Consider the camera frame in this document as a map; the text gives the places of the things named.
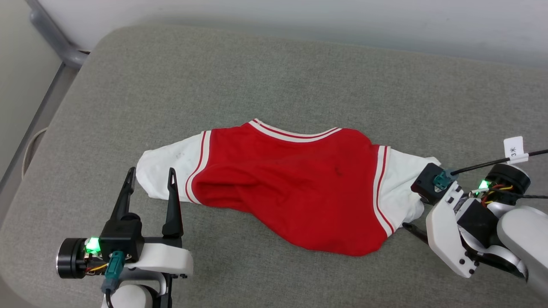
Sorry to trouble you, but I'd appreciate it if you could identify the black cable with teal plug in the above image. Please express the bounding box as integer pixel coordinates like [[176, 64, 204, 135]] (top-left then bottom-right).
[[101, 251, 126, 308], [433, 149, 548, 191]]

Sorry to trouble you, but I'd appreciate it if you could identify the white paper cable tag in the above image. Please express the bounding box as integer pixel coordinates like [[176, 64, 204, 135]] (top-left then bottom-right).
[[503, 136, 530, 165]]

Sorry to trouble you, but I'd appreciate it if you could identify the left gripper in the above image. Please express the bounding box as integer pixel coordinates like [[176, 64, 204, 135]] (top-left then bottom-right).
[[57, 167, 194, 279]]

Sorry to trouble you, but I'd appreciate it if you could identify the grey metal tube frame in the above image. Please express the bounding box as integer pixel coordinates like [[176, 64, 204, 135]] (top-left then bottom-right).
[[0, 0, 90, 193]]

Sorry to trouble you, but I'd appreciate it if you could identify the grey fabric sofa cushion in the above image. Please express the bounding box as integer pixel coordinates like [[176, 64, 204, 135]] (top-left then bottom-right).
[[0, 24, 548, 308]]

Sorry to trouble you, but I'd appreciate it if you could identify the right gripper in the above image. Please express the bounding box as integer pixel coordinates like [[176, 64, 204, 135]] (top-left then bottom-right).
[[402, 164, 531, 279]]

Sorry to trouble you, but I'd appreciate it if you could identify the red and white shirt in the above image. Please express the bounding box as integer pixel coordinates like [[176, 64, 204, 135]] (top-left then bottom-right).
[[136, 118, 441, 257]]

